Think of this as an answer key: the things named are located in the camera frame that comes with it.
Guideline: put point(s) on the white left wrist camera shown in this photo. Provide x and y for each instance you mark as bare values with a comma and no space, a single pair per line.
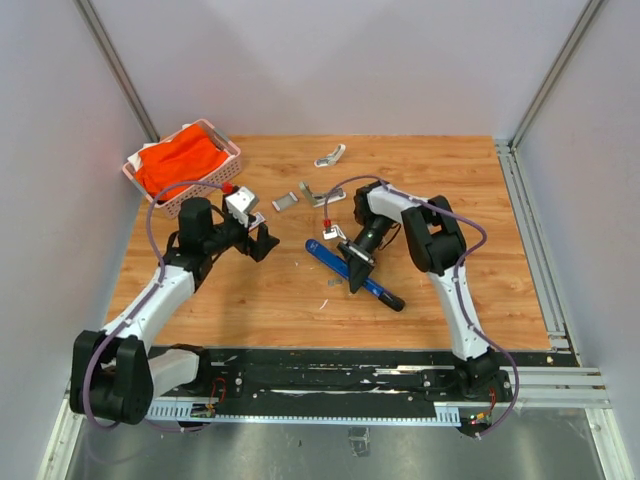
241,203

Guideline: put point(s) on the pink plastic basket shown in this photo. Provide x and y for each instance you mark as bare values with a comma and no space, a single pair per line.
168,201

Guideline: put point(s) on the left aluminium frame post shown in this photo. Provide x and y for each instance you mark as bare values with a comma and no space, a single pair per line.
97,29

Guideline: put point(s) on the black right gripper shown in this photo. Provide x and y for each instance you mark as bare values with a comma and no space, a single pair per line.
361,266

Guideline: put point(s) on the aluminium frame post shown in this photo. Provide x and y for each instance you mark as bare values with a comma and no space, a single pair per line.
585,20
97,29

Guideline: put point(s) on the grey slotted cable duct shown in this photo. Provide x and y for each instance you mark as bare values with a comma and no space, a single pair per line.
186,411

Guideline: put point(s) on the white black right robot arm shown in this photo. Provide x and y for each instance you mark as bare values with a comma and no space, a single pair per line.
437,248

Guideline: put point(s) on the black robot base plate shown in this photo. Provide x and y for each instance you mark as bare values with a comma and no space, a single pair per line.
309,382

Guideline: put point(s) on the orange cloth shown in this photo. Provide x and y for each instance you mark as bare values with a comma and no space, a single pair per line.
190,155

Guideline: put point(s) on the grey white stapler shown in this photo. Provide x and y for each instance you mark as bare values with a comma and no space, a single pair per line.
317,200

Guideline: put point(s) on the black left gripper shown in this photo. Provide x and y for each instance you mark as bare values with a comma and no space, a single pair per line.
258,248

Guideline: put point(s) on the right aluminium frame post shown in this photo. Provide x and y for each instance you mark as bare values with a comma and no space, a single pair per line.
585,20

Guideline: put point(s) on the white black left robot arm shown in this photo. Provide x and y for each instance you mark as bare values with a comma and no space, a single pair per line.
113,378

